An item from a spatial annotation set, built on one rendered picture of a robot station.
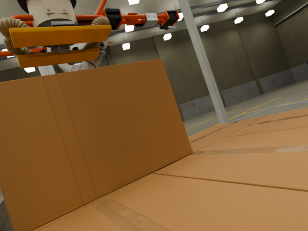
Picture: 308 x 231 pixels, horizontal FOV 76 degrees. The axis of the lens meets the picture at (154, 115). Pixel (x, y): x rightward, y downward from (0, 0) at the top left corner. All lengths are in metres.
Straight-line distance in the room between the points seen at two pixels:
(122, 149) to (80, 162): 0.13
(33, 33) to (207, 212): 0.72
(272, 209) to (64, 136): 0.53
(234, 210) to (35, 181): 0.50
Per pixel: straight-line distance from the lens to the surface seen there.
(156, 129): 0.73
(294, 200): 0.36
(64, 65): 1.44
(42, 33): 0.81
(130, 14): 1.10
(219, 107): 3.77
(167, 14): 1.20
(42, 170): 0.64
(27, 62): 1.00
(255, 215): 0.34
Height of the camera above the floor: 0.71
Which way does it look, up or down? 2 degrees up
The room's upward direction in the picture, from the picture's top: 18 degrees counter-clockwise
